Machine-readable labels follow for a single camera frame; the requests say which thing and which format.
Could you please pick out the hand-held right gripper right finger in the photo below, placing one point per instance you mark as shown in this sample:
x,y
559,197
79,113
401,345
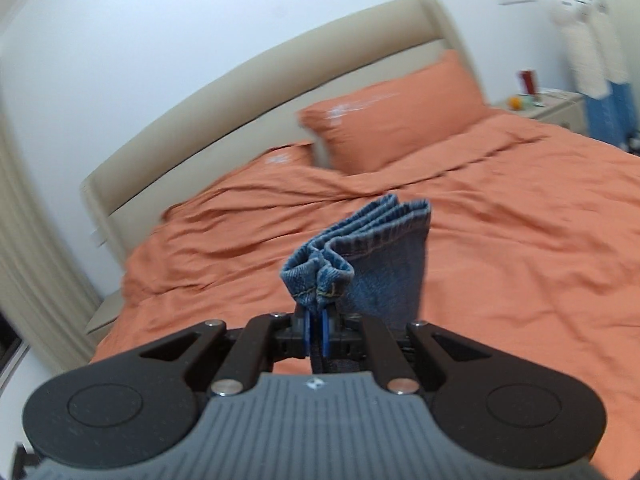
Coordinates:
x,y
326,333

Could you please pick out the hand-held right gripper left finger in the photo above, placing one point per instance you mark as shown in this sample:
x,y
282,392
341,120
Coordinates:
x,y
304,331

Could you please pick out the blue denim pants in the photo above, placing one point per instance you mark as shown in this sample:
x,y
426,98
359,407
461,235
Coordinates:
x,y
370,260

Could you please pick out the small orange pillow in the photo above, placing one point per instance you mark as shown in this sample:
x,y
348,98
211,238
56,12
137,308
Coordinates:
x,y
287,156

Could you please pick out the orange duvet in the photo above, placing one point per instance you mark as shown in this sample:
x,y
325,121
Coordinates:
x,y
500,240

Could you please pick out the beige upholstered bed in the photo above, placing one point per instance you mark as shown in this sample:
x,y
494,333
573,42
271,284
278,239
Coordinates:
x,y
260,110

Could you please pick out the large orange pillow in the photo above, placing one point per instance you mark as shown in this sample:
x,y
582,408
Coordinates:
x,y
395,115

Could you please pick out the beige curtain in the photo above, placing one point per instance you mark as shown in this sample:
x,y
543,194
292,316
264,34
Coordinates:
x,y
35,240

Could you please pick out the orange fruit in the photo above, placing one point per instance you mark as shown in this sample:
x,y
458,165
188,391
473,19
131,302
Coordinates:
x,y
516,103

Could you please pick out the beige nightstand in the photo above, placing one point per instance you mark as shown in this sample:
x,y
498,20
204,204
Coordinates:
x,y
552,105

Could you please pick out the red cup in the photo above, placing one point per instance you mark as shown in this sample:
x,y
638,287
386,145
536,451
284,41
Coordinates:
x,y
528,82

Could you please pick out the white and blue garment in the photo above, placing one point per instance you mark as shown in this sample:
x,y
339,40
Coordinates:
x,y
595,65

